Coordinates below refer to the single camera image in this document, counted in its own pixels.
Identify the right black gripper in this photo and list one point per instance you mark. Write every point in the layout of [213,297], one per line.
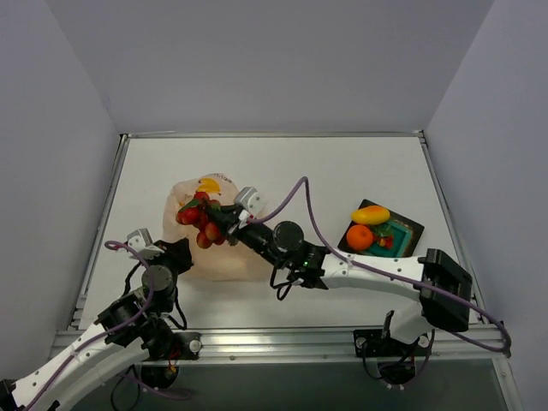
[231,223]

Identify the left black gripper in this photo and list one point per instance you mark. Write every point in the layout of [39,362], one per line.
[172,253]

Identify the red fake grape bunch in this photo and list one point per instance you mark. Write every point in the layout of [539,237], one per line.
[195,213]

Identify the translucent banana print plastic bag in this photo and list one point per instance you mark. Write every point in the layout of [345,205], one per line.
[218,263]

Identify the orange fake fruit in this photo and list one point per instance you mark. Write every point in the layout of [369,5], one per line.
[359,237]

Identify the yellow fake mango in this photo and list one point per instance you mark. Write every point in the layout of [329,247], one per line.
[371,215]

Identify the red fake strawberry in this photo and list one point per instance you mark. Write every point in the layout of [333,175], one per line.
[383,235]

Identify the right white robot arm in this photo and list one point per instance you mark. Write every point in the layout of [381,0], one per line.
[438,288]

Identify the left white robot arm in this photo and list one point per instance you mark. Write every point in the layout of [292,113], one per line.
[129,330]

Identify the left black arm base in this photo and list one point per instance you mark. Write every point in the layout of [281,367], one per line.
[161,368]

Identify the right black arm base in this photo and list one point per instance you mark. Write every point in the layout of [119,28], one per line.
[394,364]

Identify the black teal square tray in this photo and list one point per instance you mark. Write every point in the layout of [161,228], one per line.
[407,234]

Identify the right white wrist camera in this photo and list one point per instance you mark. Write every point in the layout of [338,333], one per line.
[251,201]

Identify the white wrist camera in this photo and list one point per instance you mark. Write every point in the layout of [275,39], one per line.
[141,242]
[251,201]

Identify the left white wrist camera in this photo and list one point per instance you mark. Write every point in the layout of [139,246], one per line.
[141,242]

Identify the aluminium front rail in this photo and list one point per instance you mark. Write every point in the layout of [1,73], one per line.
[307,345]

